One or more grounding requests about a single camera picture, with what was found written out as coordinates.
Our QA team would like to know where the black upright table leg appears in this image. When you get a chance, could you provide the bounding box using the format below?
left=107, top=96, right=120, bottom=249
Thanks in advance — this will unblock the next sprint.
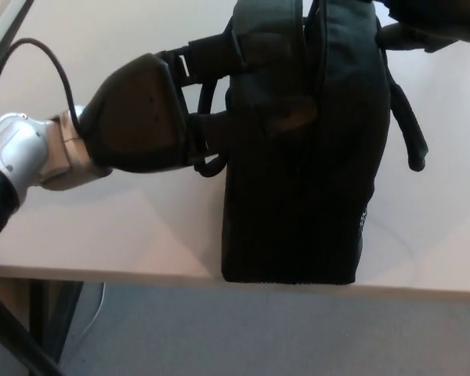
left=27, top=278, right=84, bottom=356

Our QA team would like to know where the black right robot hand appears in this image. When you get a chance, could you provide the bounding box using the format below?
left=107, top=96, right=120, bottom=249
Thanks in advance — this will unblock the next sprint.
left=376, top=0, right=470, bottom=54

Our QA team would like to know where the black fabric lunch bag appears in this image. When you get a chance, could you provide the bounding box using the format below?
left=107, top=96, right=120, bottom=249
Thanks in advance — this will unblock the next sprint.
left=193, top=0, right=430, bottom=286

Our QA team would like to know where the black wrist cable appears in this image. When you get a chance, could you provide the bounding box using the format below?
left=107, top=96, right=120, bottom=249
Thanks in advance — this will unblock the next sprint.
left=0, top=38, right=84, bottom=136

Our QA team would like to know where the thin white floor cable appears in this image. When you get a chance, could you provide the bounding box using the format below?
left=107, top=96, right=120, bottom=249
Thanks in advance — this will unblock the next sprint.
left=77, top=281, right=107, bottom=342

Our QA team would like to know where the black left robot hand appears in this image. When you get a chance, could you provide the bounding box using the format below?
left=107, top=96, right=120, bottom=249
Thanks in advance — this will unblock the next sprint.
left=79, top=32, right=319, bottom=174

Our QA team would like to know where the white printed board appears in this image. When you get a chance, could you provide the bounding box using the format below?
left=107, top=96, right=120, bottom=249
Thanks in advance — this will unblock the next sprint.
left=0, top=0, right=35, bottom=76

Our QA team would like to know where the black diagonal table brace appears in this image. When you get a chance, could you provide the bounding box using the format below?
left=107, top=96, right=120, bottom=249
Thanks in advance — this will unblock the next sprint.
left=0, top=284, right=62, bottom=376

